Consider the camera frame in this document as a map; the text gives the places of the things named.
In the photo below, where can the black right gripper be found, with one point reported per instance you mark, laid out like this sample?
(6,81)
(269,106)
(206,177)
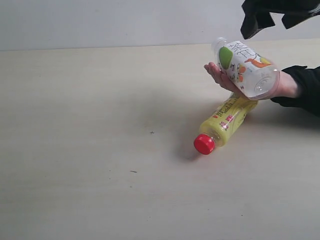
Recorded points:
(257,15)

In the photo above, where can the clear tea bottle white label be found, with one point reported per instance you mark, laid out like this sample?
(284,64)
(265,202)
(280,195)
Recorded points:
(254,75)

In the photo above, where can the yellow bottle red cap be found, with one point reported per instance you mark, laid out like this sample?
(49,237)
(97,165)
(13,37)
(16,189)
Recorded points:
(216,131)

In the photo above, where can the black sleeved forearm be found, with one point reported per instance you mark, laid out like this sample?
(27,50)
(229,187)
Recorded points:
(308,81)

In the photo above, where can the person's open bare hand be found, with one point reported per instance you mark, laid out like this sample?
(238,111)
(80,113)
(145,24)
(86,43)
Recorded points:
(287,86)

